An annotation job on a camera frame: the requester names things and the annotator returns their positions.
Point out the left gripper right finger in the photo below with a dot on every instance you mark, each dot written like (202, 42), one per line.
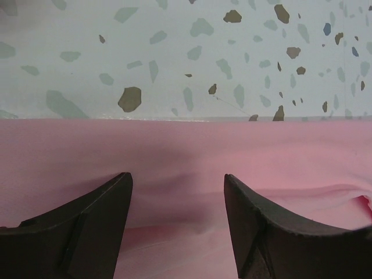
(270, 241)

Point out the pink t shirt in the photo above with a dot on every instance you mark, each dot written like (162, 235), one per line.
(177, 225)

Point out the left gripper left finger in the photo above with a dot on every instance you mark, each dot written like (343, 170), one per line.
(80, 239)

